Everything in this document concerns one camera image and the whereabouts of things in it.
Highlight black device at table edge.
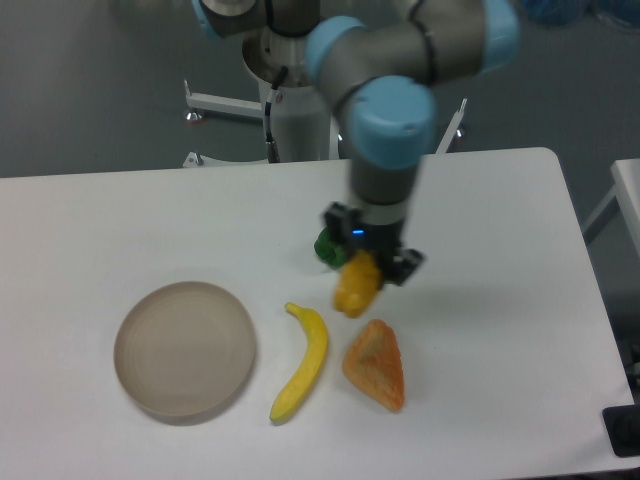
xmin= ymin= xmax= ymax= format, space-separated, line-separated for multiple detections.
xmin=602 ymin=404 xmax=639 ymax=458

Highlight green bell pepper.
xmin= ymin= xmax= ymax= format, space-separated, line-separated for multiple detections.
xmin=313 ymin=228 xmax=347 ymax=269

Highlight orange pastry slice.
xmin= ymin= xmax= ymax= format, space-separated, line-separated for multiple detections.
xmin=342 ymin=319 xmax=405 ymax=412

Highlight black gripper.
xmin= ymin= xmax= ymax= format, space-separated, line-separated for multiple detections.
xmin=323 ymin=199 xmax=425 ymax=286

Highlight yellow bell pepper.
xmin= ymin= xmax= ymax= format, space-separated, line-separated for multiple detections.
xmin=333 ymin=251 xmax=383 ymax=318

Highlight yellow banana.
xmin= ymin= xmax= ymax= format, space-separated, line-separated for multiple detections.
xmin=269 ymin=302 xmax=329 ymax=425

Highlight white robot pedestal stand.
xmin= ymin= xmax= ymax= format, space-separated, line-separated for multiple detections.
xmin=185 ymin=16 xmax=485 ymax=171

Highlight black cable on pedestal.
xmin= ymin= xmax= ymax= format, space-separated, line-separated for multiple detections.
xmin=263 ymin=65 xmax=288 ymax=164

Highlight blue object top right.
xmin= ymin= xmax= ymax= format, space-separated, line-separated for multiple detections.
xmin=518 ymin=0 xmax=639 ymax=33

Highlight beige round plate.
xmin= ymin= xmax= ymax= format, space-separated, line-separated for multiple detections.
xmin=113 ymin=281 xmax=257 ymax=425

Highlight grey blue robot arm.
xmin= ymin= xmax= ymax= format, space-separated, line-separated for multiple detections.
xmin=192 ymin=1 xmax=520 ymax=286

